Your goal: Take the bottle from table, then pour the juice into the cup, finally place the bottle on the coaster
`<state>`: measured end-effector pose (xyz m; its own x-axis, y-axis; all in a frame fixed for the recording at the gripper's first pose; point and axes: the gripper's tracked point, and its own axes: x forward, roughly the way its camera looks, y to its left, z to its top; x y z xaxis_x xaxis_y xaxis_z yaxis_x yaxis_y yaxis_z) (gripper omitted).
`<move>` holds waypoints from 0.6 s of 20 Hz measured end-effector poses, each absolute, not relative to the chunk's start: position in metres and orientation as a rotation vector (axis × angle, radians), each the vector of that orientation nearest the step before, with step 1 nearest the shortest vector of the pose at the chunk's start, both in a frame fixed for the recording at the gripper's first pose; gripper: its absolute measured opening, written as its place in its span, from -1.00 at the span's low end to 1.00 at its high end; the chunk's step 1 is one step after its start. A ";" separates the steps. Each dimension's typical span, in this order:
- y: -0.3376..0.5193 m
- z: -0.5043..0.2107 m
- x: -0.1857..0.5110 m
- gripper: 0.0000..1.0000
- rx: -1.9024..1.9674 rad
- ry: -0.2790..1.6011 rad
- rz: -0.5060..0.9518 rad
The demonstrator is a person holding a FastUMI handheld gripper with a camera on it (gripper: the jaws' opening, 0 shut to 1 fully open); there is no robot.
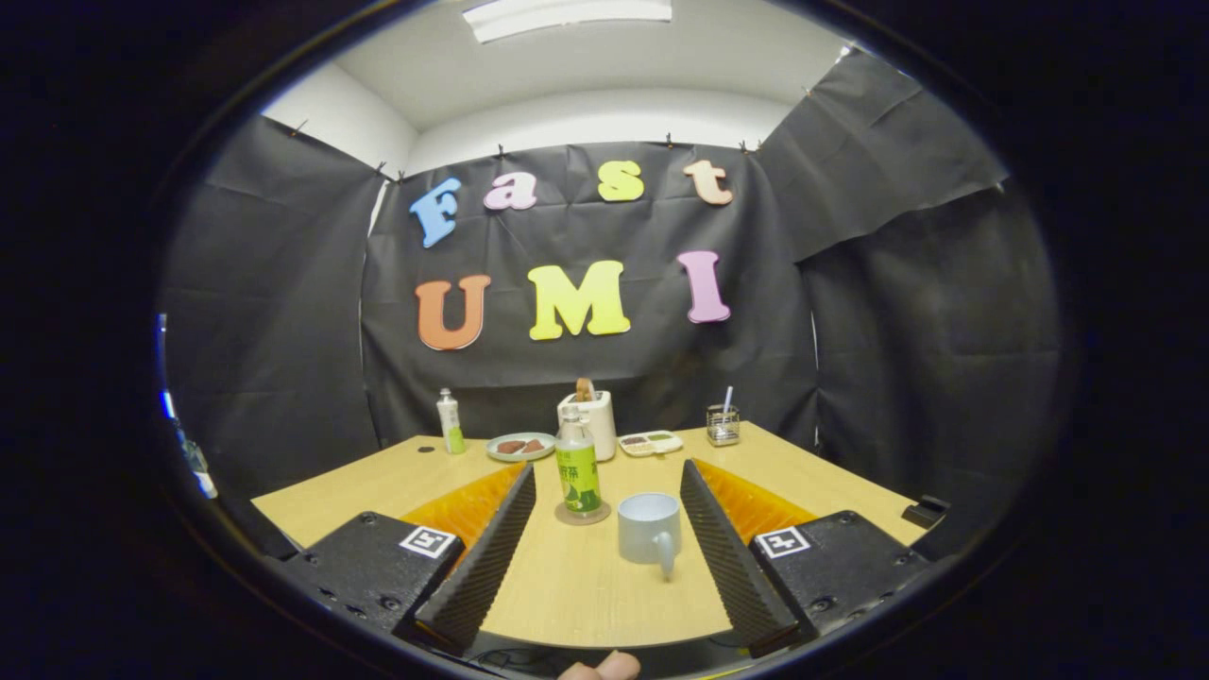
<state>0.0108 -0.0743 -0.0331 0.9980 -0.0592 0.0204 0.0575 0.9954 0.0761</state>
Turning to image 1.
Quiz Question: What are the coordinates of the black backdrop cloth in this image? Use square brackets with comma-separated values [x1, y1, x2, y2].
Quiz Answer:
[161, 47, 1061, 558]

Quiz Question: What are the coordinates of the white divided tray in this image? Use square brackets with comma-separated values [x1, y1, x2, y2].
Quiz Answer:
[618, 431, 684, 458]

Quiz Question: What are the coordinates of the long ceiling light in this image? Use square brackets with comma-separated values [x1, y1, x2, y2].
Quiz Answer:
[463, 0, 673, 43]

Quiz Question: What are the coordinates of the grey patterned object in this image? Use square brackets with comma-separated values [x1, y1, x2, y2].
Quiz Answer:
[175, 416, 220, 500]

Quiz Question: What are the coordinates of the green label juice bottle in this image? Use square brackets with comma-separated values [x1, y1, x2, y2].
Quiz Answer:
[554, 408, 604, 516]

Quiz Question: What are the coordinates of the wooden table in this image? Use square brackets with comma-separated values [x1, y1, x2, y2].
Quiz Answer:
[250, 422, 931, 649]

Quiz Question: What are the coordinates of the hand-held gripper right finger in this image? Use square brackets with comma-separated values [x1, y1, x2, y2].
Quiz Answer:
[680, 459, 931, 657]

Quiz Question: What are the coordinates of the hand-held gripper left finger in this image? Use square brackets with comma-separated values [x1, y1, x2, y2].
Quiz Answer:
[283, 463, 537, 655]

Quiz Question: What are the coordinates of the cream toaster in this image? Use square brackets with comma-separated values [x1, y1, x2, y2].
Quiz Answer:
[557, 390, 618, 462]

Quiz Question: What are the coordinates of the small black block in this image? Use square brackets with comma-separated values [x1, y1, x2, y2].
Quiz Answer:
[902, 495, 950, 530]

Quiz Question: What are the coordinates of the pale green plate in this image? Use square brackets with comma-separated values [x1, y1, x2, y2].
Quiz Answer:
[485, 433, 556, 463]

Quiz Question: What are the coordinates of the pale grey cup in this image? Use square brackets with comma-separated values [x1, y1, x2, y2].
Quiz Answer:
[619, 492, 682, 580]

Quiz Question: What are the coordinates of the small white green bottle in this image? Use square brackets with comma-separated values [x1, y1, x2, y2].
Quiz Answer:
[436, 388, 467, 455]

